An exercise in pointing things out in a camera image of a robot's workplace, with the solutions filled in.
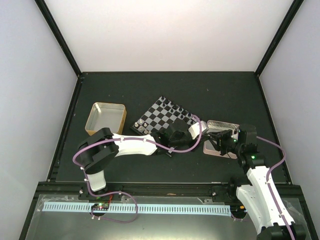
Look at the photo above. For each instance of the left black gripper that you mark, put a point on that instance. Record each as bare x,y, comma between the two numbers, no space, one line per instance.
205,136

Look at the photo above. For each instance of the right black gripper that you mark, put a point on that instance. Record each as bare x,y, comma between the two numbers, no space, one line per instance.
220,137

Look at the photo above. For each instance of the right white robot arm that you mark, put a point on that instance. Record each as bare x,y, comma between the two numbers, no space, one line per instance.
257,192

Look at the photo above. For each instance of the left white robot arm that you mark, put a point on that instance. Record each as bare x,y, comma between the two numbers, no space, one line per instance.
97,152

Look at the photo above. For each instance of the black and white chessboard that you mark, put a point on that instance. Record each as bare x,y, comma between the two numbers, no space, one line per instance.
168,123

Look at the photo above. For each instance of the gold metal tin tray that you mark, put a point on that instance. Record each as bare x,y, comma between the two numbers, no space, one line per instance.
106,115

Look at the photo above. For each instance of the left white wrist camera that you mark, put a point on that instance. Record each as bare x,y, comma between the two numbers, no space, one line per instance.
198,128

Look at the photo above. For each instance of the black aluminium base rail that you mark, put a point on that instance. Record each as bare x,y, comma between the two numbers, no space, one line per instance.
219,192

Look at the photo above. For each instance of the light blue slotted cable duct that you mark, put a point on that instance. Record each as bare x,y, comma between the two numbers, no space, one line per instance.
130,208

